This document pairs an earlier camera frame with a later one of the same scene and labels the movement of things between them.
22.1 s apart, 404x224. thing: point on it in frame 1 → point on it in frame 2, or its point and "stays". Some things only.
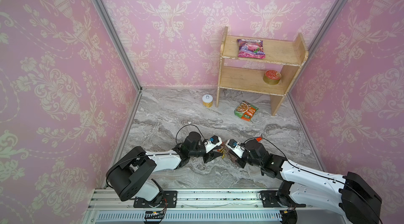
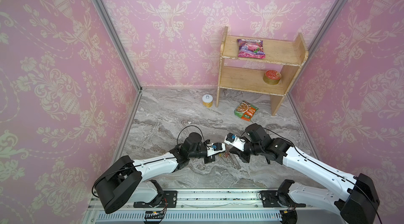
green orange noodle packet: (245, 111) stays
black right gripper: (238, 158) → (241, 153)
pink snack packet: (249, 48) stays
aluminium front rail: (204, 206) stays
